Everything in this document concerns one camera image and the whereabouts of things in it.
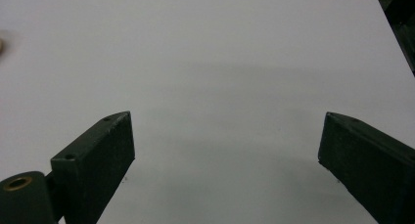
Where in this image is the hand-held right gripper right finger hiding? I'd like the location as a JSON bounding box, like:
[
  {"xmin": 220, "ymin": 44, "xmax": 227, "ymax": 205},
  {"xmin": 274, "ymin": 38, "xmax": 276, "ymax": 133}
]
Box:
[{"xmin": 317, "ymin": 111, "xmax": 415, "ymax": 224}]

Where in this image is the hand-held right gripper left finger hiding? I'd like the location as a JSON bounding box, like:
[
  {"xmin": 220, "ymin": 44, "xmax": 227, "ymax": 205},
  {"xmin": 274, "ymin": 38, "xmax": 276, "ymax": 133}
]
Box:
[{"xmin": 50, "ymin": 111, "xmax": 136, "ymax": 224}]

